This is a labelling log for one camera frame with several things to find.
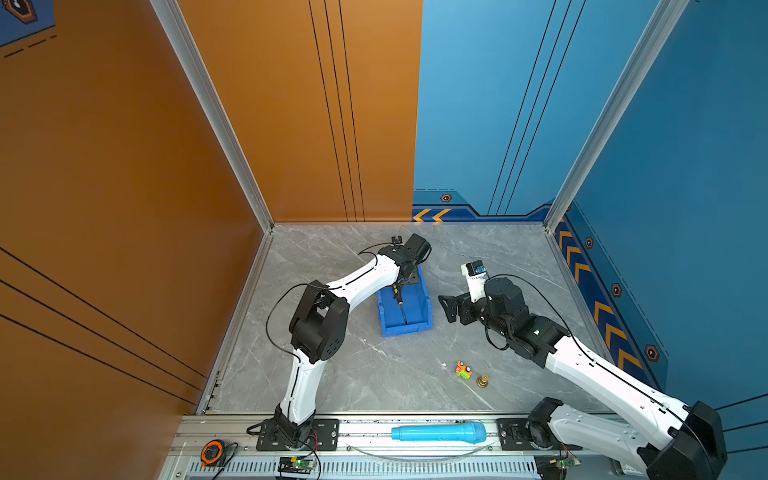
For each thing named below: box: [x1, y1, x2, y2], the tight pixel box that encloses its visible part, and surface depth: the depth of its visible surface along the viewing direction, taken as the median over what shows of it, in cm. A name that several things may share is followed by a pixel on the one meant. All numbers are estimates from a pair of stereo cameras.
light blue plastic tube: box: [391, 422, 487, 444], surface depth 73 cm
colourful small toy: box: [455, 361, 473, 381], surface depth 83 cm
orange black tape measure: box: [200, 439, 225, 468], surface depth 70 cm
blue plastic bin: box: [377, 265, 433, 337], surface depth 91 cm
